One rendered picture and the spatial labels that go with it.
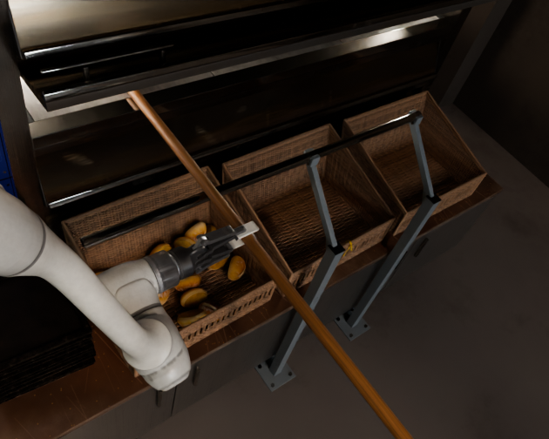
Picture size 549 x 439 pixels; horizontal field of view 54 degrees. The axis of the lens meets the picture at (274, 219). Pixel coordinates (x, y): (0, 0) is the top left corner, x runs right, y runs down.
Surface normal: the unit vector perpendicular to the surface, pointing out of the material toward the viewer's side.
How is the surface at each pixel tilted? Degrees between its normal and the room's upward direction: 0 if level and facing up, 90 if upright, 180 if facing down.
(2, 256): 93
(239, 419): 0
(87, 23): 70
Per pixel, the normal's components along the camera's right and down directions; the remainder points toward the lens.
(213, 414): 0.21, -0.62
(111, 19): 0.61, 0.44
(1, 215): 0.97, -0.04
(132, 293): 0.36, -0.39
